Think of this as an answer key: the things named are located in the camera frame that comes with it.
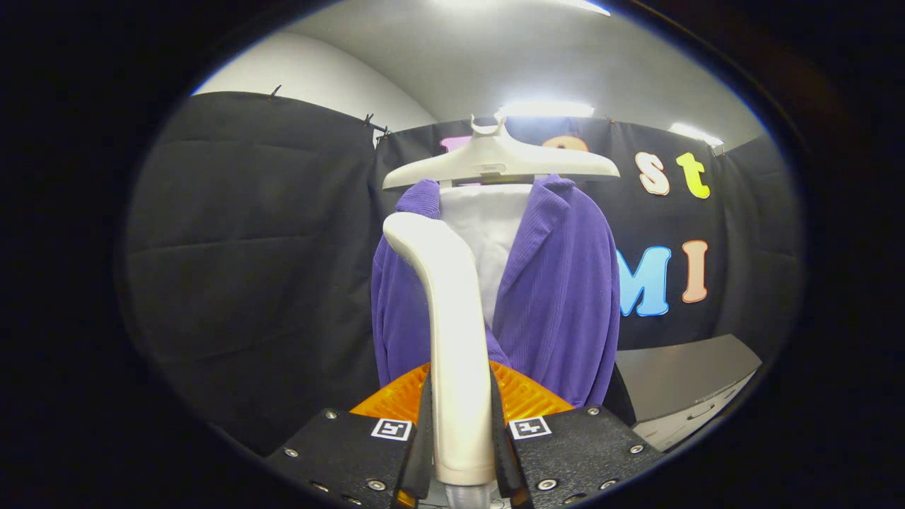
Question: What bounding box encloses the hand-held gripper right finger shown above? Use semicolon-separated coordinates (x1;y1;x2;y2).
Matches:
489;361;666;509

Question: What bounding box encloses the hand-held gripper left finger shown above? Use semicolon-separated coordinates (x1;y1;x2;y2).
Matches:
263;362;433;509

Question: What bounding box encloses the purple corduroy jacket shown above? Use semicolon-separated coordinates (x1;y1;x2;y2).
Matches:
370;174;622;409

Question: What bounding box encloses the white plastic clothes hanger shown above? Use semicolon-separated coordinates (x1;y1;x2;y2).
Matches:
382;112;621;191

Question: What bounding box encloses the grey drawer cabinet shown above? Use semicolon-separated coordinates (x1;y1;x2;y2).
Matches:
614;334;764;452

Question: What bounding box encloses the large ceiling light panel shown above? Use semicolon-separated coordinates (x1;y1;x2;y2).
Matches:
431;0;611;17

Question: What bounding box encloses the white steamer hose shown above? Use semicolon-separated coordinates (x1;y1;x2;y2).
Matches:
443;484;493;509

